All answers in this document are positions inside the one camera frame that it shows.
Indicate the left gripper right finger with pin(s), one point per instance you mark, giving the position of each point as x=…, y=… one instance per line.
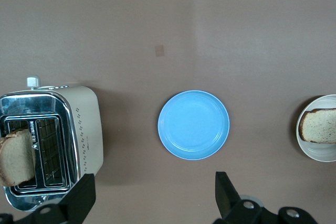
x=228, y=197

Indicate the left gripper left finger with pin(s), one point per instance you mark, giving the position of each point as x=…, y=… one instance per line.
x=78, y=197

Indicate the toasted bread slice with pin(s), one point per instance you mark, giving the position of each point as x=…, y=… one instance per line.
x=17, y=155
x=320, y=125

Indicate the blue plate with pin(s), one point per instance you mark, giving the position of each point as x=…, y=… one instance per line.
x=193, y=125

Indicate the beige plate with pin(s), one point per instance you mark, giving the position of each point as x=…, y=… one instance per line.
x=320, y=151

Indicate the cream and chrome toaster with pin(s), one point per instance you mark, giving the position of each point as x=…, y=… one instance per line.
x=86, y=119

